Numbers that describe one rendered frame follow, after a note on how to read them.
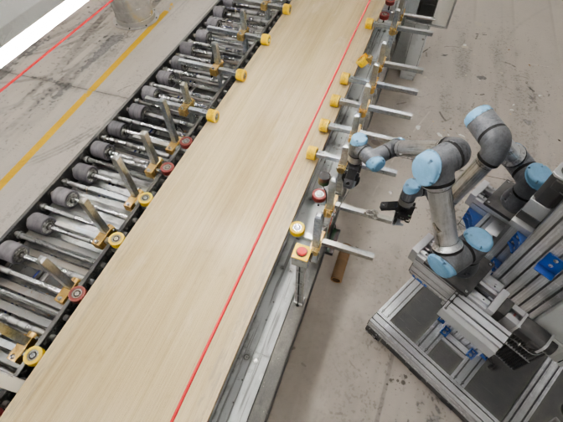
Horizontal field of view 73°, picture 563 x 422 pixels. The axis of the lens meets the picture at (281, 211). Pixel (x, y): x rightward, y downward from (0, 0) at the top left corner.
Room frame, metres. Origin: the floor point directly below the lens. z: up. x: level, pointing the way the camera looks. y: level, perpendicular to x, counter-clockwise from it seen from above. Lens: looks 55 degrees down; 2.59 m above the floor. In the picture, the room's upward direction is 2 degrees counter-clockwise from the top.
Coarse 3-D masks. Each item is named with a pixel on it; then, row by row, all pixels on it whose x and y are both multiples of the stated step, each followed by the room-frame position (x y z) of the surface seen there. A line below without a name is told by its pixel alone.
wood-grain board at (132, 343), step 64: (320, 0) 3.44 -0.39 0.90; (384, 0) 3.41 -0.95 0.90; (256, 64) 2.52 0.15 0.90; (320, 64) 2.50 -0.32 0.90; (256, 128) 1.84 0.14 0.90; (192, 192) 1.34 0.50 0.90; (256, 192) 1.33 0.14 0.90; (128, 256) 0.94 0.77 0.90; (192, 256) 0.93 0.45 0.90; (256, 256) 0.92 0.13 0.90; (128, 320) 0.61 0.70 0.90; (192, 320) 0.60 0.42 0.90; (64, 384) 0.35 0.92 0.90; (128, 384) 0.34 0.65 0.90; (192, 384) 0.33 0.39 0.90
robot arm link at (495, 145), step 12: (492, 132) 1.08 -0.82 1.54; (504, 132) 1.07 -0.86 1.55; (480, 144) 1.09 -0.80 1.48; (492, 144) 1.05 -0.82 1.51; (504, 144) 1.04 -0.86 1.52; (480, 156) 1.05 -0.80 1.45; (492, 156) 1.02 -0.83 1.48; (504, 156) 1.02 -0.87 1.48; (468, 168) 1.05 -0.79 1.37; (480, 168) 1.02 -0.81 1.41; (492, 168) 1.00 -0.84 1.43; (456, 180) 1.06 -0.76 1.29; (468, 180) 1.01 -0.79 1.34; (480, 180) 1.01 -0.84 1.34; (456, 192) 1.01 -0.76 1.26; (468, 192) 1.01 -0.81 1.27; (456, 204) 1.01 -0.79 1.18
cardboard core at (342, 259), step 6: (342, 252) 1.38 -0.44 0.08; (342, 258) 1.33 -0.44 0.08; (348, 258) 1.34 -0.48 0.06; (336, 264) 1.29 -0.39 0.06; (342, 264) 1.28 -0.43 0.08; (336, 270) 1.23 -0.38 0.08; (342, 270) 1.23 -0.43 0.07; (336, 276) 1.19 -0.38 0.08; (342, 276) 1.19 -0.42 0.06; (336, 282) 1.17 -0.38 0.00
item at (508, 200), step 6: (504, 192) 1.15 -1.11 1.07; (510, 192) 1.12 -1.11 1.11; (504, 198) 1.12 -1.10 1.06; (510, 198) 1.09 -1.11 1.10; (516, 198) 1.07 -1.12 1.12; (522, 198) 1.06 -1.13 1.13; (504, 204) 1.08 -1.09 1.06; (510, 204) 1.07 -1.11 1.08; (516, 204) 1.06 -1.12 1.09; (522, 204) 1.05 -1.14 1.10; (510, 210) 1.05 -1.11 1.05; (516, 210) 1.04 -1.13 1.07
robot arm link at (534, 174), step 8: (520, 168) 1.16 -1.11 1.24; (528, 168) 1.13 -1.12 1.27; (536, 168) 1.13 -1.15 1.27; (544, 168) 1.13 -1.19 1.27; (512, 176) 1.16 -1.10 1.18; (520, 176) 1.13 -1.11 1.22; (528, 176) 1.10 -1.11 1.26; (536, 176) 1.09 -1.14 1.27; (544, 176) 1.09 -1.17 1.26; (520, 184) 1.10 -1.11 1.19; (528, 184) 1.07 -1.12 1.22; (536, 184) 1.06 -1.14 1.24; (520, 192) 1.08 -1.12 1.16; (528, 192) 1.06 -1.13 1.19
